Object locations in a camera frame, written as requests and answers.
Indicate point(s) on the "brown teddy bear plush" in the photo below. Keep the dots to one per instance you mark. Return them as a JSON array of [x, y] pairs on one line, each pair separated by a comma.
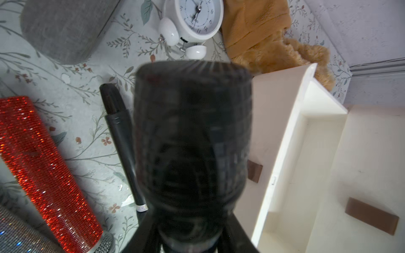
[[253, 35]]

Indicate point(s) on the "rainbow rhinestone microphone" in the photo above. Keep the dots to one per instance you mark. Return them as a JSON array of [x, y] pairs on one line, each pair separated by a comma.
[[19, 237]]

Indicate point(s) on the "brown top drawer handle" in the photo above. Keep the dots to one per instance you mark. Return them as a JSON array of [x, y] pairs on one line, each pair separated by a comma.
[[372, 216]]

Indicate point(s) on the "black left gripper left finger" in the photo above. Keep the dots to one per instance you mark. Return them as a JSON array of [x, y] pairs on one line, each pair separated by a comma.
[[146, 238]]

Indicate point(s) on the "red glitter microphone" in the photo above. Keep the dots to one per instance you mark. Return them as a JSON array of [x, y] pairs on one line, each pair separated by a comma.
[[33, 158]]

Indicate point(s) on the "small white alarm clock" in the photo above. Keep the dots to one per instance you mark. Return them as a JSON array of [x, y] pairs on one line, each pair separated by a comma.
[[187, 25]]

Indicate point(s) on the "white plastic drawer cabinet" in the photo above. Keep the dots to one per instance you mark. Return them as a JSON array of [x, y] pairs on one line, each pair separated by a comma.
[[369, 166]]

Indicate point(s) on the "brown drawer handle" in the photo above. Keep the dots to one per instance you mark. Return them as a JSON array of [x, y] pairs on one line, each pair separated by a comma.
[[254, 171], [372, 216]]

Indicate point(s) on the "black microphone long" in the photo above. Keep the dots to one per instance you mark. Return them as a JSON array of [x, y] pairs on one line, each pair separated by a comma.
[[120, 125]]

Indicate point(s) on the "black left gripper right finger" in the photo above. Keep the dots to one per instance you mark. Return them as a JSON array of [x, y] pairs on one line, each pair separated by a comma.
[[234, 239]]

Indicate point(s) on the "grey pencil case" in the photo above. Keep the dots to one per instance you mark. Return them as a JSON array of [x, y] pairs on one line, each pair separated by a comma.
[[66, 31]]

